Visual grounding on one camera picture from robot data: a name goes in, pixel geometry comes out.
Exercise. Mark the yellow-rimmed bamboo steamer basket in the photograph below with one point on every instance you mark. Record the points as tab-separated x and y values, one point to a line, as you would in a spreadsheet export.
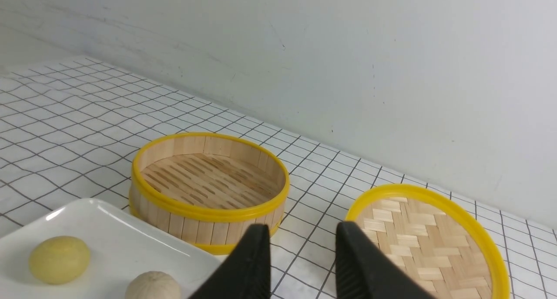
207	189

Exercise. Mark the white square plate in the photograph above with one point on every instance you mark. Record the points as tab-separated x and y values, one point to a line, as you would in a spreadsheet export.
122	247

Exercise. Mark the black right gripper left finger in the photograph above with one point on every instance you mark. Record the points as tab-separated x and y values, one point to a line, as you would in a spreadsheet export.
245	273

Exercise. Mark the beige steamed bun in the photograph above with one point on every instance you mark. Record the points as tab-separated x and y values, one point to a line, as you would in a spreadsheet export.
153	285

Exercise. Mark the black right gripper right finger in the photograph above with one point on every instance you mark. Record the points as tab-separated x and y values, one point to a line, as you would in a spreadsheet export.
364	272

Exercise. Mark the white checkered tablecloth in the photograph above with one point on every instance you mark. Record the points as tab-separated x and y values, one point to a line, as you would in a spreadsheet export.
70	129

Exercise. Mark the yellow-rimmed woven steamer lid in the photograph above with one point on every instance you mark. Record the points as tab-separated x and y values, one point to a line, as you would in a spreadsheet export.
433	240

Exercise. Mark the yellow steamed bun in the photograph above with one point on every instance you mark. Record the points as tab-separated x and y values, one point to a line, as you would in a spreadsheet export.
59	260

